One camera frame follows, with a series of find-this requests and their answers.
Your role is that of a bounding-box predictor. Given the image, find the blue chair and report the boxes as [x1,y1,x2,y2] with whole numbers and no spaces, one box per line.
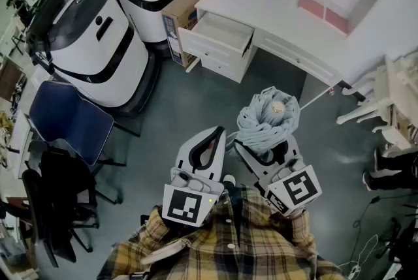
[28,81,141,168]

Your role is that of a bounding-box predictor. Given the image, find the brown cardboard box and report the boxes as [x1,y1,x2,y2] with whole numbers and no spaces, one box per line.
[161,0,221,68]

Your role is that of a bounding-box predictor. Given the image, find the white floor cable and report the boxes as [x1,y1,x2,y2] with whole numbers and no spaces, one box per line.
[338,234,379,276]

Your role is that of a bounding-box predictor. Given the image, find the person's yellow plaid shirt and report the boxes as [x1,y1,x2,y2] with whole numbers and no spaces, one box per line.
[97,185,347,280]

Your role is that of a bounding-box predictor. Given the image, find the white ornate chair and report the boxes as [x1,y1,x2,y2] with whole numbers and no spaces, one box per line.
[336,52,418,155]

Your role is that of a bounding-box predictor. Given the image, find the black office chair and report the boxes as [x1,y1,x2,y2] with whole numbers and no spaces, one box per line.
[21,146,123,268]

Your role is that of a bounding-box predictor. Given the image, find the white drawer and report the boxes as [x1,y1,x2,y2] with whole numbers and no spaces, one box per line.
[178,10,255,59]

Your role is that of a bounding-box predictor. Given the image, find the person's right forearm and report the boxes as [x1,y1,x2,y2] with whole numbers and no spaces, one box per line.
[283,208,319,260]

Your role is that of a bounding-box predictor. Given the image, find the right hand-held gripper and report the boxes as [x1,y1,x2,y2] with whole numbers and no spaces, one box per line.
[233,136,323,217]

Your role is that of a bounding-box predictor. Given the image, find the white desk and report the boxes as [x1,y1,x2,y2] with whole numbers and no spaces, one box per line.
[178,0,366,110]

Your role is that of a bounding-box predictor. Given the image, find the light blue cloth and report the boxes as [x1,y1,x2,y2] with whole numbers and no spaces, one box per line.
[235,86,300,164]

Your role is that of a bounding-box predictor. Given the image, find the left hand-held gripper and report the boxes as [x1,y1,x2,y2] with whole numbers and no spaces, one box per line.
[162,126,227,228]

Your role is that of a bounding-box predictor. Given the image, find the brown wooden table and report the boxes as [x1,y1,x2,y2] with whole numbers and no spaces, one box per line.
[0,58,25,102]

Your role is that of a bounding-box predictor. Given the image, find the black floor cable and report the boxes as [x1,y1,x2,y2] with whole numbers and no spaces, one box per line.
[352,193,418,230]

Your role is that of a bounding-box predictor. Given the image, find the person's left forearm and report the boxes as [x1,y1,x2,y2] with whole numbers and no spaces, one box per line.
[143,205,184,240]

